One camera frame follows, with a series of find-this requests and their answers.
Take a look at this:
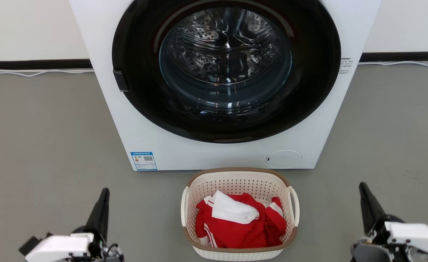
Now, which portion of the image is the blue energy label sticker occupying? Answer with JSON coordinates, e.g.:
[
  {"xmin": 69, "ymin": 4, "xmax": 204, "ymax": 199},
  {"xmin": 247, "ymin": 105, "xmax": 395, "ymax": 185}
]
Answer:
[{"xmin": 130, "ymin": 151, "xmax": 158, "ymax": 171}]

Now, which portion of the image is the red garment with white stripes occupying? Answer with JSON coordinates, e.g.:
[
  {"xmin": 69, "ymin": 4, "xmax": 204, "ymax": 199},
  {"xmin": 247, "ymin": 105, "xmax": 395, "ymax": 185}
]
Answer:
[{"xmin": 195, "ymin": 193, "xmax": 287, "ymax": 249}]

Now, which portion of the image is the round white filter cover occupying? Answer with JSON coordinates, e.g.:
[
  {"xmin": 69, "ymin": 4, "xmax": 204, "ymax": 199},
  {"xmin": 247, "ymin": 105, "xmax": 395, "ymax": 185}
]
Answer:
[{"xmin": 266, "ymin": 150, "xmax": 302, "ymax": 169}]

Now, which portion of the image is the white front-load washing machine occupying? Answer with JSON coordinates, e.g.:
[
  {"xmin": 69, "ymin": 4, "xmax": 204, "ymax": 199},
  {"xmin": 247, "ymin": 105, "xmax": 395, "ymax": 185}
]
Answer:
[{"xmin": 69, "ymin": 0, "xmax": 382, "ymax": 171}]

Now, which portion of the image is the stainless steel washer drum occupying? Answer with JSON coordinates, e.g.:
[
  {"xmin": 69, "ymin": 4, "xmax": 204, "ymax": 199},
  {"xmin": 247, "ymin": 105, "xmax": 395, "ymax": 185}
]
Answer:
[{"xmin": 159, "ymin": 7, "xmax": 292, "ymax": 110}]

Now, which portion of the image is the white floor cable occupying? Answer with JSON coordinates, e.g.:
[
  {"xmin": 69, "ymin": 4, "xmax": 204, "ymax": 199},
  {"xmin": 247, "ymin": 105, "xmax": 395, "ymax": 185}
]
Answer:
[
  {"xmin": 0, "ymin": 68, "xmax": 95, "ymax": 78},
  {"xmin": 358, "ymin": 60, "xmax": 428, "ymax": 68}
]

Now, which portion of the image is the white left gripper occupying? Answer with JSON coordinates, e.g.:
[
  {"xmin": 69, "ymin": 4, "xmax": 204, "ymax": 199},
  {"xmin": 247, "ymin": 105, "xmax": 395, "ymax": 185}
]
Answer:
[{"xmin": 26, "ymin": 188, "xmax": 110, "ymax": 262}]

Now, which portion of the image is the cream perforated laundry basket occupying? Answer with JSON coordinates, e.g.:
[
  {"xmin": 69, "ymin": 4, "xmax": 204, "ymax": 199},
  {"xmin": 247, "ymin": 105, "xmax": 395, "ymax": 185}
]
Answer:
[{"xmin": 181, "ymin": 167, "xmax": 300, "ymax": 262}]

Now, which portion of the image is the black door handle latch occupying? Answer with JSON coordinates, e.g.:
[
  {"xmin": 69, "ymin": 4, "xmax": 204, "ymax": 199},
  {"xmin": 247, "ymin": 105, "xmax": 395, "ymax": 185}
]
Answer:
[{"xmin": 113, "ymin": 70, "xmax": 129, "ymax": 92}]

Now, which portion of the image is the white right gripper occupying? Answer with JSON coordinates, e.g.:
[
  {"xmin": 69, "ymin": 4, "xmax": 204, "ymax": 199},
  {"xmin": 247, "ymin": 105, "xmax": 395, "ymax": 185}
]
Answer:
[{"xmin": 359, "ymin": 183, "xmax": 428, "ymax": 255}]

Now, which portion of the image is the black round washer door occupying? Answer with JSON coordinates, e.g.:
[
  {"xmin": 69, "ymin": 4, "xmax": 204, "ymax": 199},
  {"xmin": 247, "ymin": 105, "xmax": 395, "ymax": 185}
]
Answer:
[{"xmin": 112, "ymin": 0, "xmax": 342, "ymax": 143}]

